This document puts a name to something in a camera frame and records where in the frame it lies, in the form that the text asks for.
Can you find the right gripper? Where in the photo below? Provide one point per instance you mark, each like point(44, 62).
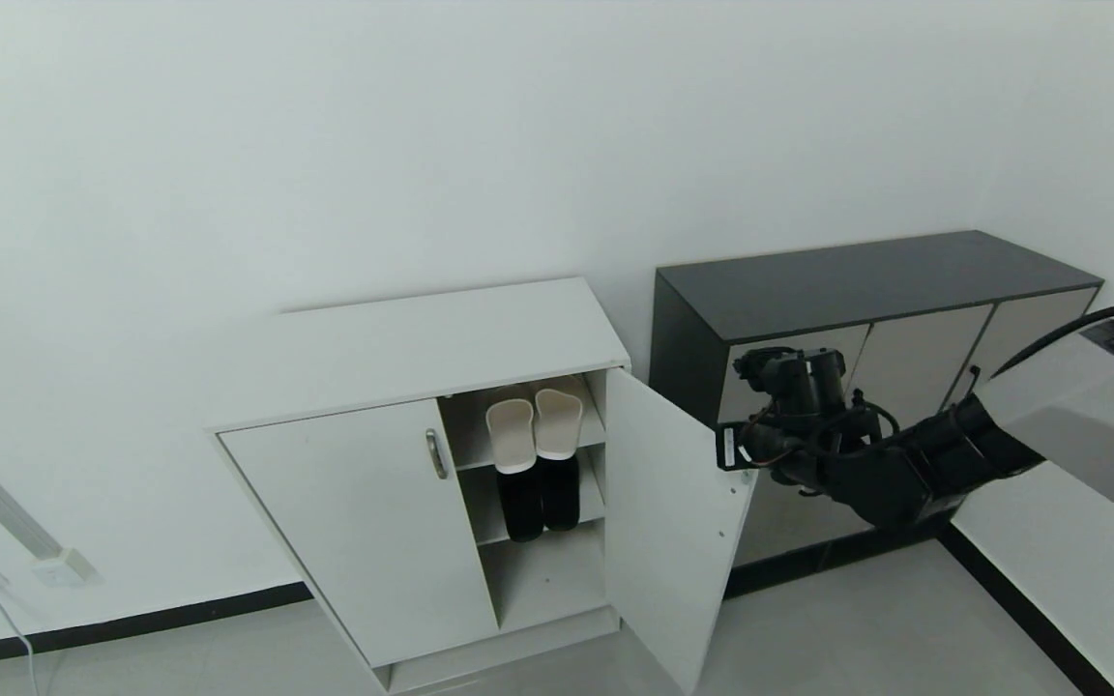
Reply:
point(760, 447)

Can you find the plain white cabinet door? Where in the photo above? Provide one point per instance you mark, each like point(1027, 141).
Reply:
point(663, 522)

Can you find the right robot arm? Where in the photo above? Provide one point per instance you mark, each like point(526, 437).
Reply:
point(905, 474)

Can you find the grey cabinet door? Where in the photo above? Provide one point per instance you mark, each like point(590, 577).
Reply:
point(779, 522)
point(1031, 329)
point(915, 367)

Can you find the dark grey cabinet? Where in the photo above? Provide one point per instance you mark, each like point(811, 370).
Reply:
point(866, 280)

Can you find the beige slipper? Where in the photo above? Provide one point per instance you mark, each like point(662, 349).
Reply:
point(511, 435)
point(558, 422)

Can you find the black slipper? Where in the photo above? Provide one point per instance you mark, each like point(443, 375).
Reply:
point(562, 493)
point(521, 505)

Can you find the white shoe cabinet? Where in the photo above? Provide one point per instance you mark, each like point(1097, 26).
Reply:
point(441, 348)

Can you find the white junction box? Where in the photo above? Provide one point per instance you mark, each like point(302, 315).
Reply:
point(65, 567)

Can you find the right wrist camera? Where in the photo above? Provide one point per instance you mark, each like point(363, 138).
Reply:
point(799, 379)

